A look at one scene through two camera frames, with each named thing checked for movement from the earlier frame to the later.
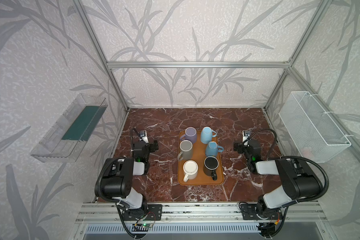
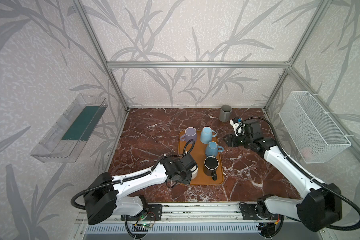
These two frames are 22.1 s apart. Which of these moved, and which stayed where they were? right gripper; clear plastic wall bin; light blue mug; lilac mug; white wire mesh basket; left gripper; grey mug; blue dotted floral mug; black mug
Moved: right gripper; left gripper; grey mug
Stayed: light blue mug; clear plastic wall bin; lilac mug; white wire mesh basket; blue dotted floral mug; black mug
